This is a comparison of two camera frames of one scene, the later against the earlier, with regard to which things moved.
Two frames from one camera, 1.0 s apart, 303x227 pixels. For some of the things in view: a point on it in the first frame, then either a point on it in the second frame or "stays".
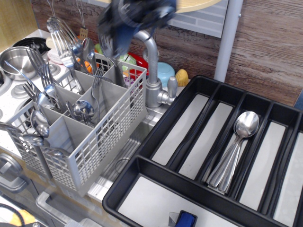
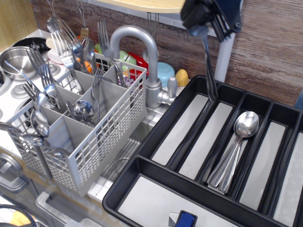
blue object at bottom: x=186 y=219 stays
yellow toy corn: x=182 y=77 stays
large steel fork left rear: x=65 y=57 stays
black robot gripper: x=119 y=20 → x=225 y=15
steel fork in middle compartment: x=96 y=85 stays
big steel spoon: x=106 y=44 → x=202 y=32
